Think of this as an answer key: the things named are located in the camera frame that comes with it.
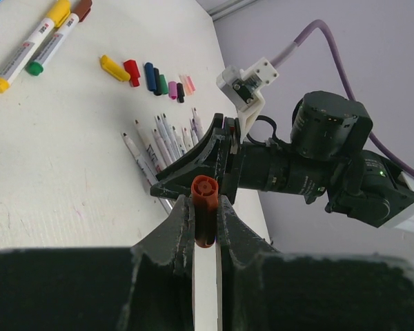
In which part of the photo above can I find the brown capped marker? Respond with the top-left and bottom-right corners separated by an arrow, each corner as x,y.
121,132 -> 173,215

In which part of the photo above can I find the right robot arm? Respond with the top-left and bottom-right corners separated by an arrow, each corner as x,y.
150,91 -> 414,234

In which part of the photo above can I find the translucent orange pen cap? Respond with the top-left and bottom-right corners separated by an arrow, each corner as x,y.
179,74 -> 193,96

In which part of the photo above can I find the red capped pen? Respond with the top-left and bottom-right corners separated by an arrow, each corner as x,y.
152,129 -> 173,166

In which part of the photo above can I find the purple capped marker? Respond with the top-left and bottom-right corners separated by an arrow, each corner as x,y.
182,128 -> 193,150

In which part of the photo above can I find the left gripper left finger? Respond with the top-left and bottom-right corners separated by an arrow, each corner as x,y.
0,197 -> 195,330

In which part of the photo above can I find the purple marker cap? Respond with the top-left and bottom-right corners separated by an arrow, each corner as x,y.
168,81 -> 178,100

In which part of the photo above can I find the yellow marker cap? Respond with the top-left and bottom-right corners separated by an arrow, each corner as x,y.
100,55 -> 130,82

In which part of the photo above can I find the dark red capped marker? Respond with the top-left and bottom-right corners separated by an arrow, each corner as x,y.
26,0 -> 92,76

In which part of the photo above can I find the blue pen cap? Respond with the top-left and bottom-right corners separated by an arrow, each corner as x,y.
144,62 -> 157,92

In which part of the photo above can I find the black marker cap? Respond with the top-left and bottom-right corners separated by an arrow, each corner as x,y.
154,68 -> 162,96

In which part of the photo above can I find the red pen cap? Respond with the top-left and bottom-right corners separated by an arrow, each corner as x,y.
124,59 -> 141,88

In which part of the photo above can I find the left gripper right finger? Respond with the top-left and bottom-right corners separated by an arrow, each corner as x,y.
217,196 -> 414,330

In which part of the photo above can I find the yellow green capped marker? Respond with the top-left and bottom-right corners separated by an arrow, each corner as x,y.
0,0 -> 70,94

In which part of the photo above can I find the blue capped pen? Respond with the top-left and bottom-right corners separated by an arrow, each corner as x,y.
155,116 -> 177,162

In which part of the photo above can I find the black pen cap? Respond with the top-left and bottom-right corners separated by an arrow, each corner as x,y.
177,83 -> 185,103

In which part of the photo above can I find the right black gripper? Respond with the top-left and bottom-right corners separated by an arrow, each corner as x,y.
150,113 -> 297,201

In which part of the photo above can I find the green marker cap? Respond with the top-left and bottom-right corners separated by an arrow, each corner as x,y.
159,74 -> 169,95

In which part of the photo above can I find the grey purple pen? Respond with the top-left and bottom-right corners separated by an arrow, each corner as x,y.
190,119 -> 199,146

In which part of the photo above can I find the pink capped marker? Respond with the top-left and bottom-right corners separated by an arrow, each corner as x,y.
192,108 -> 205,139

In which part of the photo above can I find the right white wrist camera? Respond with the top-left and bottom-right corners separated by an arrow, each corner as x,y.
217,57 -> 279,142

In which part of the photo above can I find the brown marker cap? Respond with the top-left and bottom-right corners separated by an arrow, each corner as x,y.
191,175 -> 219,248

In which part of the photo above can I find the pink marker cap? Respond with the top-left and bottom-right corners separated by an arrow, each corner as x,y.
186,76 -> 196,92

